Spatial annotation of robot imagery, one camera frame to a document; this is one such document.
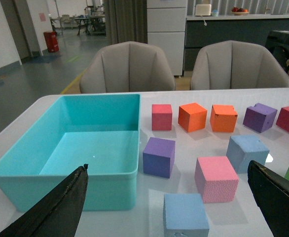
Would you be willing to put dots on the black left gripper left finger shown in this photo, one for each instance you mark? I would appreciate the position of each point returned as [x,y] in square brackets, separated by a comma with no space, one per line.
[58,213]

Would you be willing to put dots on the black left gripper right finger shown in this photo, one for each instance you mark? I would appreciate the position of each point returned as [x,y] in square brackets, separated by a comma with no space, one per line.
[271,194]

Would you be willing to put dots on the light blue foam block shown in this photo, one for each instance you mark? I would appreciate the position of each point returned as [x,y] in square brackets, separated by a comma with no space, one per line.
[244,148]
[184,216]

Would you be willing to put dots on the pink foam block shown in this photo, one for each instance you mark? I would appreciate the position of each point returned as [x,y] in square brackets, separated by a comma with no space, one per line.
[215,179]

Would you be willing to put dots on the teal plastic bin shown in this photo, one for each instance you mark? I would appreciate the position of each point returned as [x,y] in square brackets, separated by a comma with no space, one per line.
[101,131]

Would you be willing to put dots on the notched purple foam block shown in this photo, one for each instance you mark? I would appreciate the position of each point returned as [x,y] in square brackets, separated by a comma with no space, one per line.
[259,117]

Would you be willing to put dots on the right orange foam block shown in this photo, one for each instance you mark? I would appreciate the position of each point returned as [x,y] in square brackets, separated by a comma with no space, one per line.
[223,118]

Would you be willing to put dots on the orange foam block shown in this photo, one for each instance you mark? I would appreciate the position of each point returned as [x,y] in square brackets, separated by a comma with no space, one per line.
[192,117]
[223,118]

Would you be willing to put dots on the left purple foam block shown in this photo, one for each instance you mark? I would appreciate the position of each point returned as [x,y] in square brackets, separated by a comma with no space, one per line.
[159,157]

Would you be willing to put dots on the left orange foam block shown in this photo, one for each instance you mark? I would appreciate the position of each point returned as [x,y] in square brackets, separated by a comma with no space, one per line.
[192,117]

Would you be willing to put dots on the left red foam block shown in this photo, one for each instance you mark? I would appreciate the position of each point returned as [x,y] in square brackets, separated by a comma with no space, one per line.
[161,117]

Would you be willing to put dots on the right beige chair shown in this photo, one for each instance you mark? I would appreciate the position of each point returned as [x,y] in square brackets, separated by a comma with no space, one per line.
[237,65]

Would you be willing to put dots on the beige chair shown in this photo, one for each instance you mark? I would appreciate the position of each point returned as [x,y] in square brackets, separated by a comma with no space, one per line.
[128,67]
[237,65]

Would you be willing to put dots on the black appliance at right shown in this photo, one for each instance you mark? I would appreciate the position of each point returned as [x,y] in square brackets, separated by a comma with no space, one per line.
[278,44]

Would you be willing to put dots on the left beige chair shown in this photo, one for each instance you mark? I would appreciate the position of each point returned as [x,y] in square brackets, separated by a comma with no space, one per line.
[128,67]

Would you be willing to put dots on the red bin on floor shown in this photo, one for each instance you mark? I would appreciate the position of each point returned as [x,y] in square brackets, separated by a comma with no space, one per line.
[51,41]

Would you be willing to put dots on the dark grey counter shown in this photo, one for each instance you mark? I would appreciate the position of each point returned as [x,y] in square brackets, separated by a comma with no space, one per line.
[251,28]

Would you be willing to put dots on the fruit bowl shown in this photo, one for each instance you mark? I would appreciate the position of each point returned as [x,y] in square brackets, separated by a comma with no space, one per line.
[239,11]

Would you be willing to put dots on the white toaster box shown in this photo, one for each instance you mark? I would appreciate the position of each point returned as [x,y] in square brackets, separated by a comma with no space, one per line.
[203,9]

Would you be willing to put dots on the white drawer cabinet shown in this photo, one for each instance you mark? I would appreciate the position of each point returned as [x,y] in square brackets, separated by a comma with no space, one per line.
[166,21]

